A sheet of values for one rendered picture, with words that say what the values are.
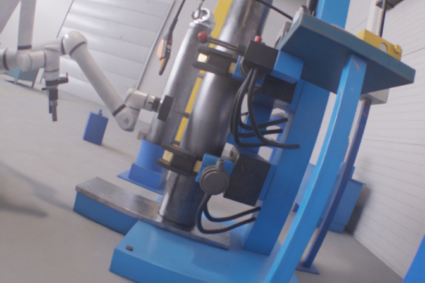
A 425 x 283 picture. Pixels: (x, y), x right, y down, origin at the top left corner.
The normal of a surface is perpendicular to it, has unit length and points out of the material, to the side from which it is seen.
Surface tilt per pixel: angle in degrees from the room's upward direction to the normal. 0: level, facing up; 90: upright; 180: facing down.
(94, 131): 90
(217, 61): 90
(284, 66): 90
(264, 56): 90
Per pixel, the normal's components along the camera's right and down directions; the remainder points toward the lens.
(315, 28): -0.03, 0.02
